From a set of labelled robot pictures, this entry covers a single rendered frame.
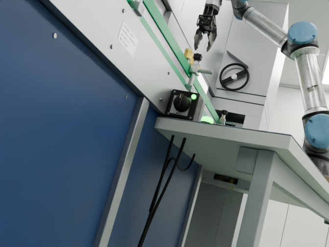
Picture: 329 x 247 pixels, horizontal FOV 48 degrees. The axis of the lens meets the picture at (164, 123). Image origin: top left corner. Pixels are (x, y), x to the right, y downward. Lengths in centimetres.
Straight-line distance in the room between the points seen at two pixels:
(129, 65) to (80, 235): 36
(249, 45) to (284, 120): 277
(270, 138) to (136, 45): 36
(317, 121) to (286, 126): 397
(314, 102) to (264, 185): 71
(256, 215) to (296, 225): 438
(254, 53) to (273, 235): 303
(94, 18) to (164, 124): 43
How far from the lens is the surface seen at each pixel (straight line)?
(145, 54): 84
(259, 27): 188
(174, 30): 174
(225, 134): 91
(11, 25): 54
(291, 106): 601
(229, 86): 271
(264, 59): 278
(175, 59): 108
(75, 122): 68
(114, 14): 71
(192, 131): 95
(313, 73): 160
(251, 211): 89
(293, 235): 526
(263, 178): 90
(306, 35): 164
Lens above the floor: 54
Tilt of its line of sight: 11 degrees up
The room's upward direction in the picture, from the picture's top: 16 degrees clockwise
